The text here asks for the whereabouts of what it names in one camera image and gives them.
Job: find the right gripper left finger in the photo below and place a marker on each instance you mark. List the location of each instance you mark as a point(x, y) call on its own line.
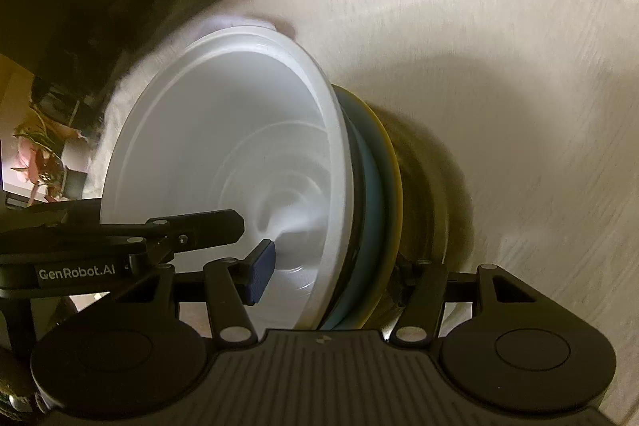
point(232, 285)

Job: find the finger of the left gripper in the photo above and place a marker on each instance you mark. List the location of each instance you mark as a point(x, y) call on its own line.
point(189, 228)

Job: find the white yellow-rimmed bowl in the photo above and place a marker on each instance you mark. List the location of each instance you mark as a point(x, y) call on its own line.
point(381, 146)

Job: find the stainless steel bowl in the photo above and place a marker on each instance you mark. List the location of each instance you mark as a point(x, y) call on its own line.
point(437, 213)

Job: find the white foam cup bowl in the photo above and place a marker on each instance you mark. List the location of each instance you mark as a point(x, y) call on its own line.
point(244, 119)

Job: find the red rectangular tray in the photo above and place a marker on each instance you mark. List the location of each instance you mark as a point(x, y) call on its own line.
point(219, 22)

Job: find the white fluffy cloth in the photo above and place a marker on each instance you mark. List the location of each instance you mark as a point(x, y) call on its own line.
point(537, 101)

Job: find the blue enamel bowl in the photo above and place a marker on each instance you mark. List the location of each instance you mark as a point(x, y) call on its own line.
point(362, 255)

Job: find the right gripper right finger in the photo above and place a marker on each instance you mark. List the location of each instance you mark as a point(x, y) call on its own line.
point(421, 318)

